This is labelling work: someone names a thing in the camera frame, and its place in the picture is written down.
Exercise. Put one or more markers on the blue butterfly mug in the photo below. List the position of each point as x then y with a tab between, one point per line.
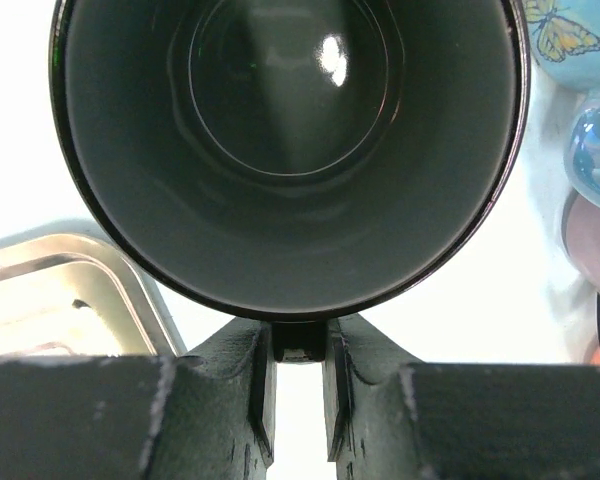
565	39

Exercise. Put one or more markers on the steel tray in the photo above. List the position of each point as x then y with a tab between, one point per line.
71	294

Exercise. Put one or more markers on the dark grey mug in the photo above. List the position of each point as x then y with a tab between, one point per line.
291	162

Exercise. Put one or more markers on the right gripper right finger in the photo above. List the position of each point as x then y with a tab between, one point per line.
391	416

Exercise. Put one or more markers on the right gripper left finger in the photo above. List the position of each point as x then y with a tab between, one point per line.
208	414

